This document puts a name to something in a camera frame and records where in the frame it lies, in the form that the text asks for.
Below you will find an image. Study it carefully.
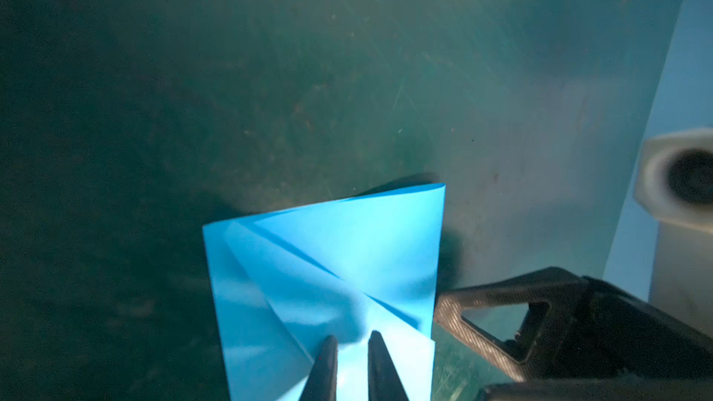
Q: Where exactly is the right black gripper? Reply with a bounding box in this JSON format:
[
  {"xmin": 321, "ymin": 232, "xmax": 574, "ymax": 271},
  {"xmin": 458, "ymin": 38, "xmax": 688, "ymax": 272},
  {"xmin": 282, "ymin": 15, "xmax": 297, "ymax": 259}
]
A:
[{"xmin": 434, "ymin": 267, "xmax": 712, "ymax": 400}]

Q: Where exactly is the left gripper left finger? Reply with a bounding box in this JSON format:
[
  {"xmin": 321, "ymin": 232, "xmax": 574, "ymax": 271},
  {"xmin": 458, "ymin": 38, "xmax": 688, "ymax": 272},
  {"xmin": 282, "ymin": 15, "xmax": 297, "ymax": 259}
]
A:
[{"xmin": 299, "ymin": 335, "xmax": 338, "ymax": 401}]

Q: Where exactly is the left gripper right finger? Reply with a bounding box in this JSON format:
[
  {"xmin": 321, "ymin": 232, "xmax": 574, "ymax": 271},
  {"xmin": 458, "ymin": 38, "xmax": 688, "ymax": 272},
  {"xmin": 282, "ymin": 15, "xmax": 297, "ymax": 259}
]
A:
[{"xmin": 368, "ymin": 330, "xmax": 408, "ymax": 401}]

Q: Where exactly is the blue square paper sheet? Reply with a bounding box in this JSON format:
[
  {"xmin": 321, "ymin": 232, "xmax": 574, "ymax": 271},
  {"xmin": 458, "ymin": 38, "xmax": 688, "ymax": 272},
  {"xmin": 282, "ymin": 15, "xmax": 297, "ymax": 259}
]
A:
[{"xmin": 202, "ymin": 184, "xmax": 446, "ymax": 400}]

